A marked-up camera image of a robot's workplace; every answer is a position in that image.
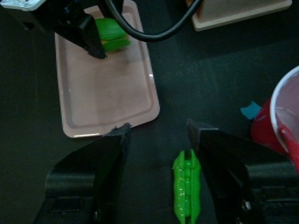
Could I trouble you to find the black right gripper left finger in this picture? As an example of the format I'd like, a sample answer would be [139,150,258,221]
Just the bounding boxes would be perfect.
[32,122,134,224]

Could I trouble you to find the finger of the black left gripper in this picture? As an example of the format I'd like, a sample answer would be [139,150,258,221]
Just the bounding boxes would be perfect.
[53,15,108,60]

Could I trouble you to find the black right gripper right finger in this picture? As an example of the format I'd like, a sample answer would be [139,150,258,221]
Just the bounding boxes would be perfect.
[186,118,299,224]

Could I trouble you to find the green husked toy corn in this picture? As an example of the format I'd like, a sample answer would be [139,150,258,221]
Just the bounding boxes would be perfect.
[95,17,132,53]

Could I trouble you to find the pink rectangular plate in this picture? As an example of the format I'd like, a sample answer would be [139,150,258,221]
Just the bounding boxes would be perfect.
[53,0,162,139]

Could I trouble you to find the green toy pea pod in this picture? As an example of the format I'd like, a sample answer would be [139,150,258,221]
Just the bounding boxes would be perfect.
[171,148,203,224]

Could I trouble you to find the red cup with white inside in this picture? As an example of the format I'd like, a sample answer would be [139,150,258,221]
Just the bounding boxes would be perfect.
[248,65,299,176]

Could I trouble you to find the blue tape piece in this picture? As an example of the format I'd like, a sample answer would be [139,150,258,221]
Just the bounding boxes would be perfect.
[239,101,263,121]

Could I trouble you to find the light wooden board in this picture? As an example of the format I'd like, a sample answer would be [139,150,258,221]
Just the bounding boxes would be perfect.
[184,0,294,32]

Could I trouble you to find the black cable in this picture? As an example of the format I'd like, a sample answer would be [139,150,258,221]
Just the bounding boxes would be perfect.
[102,0,204,43]

